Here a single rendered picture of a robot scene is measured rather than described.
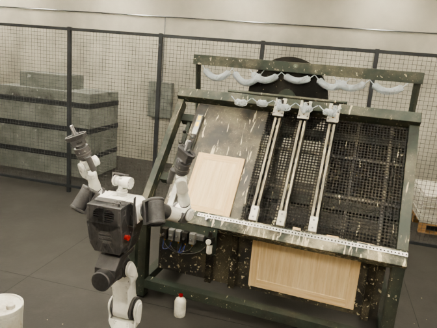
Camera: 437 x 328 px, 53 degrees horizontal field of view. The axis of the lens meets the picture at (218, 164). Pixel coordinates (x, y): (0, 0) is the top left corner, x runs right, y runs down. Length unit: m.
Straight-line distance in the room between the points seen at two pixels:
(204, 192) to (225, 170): 0.27
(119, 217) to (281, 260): 1.88
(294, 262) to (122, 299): 1.61
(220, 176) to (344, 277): 1.33
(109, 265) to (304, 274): 1.88
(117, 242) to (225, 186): 1.58
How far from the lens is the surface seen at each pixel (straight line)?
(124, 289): 2.79
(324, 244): 3.51
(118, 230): 2.39
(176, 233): 3.67
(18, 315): 3.52
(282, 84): 4.45
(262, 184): 3.70
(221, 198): 3.76
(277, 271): 3.92
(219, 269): 4.08
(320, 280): 3.88
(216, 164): 3.91
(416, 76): 4.34
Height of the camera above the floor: 2.15
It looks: 13 degrees down
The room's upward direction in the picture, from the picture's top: 5 degrees clockwise
